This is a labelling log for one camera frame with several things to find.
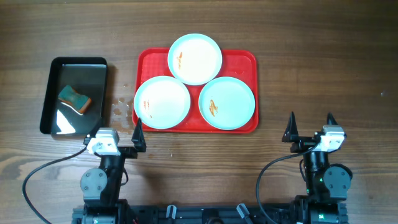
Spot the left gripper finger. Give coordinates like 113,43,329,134
131,118,147,152
91,118,103,133

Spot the white plate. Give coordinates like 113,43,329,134
134,76,191,129
198,77,256,131
167,34,223,86

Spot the green orange sponge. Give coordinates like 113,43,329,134
58,85,92,114

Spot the white plate top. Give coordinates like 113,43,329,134
167,34,223,86

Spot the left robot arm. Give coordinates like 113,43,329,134
72,119,146,224

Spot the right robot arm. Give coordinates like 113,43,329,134
282,113,353,224

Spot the black rectangular tray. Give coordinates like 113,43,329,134
39,57,108,135

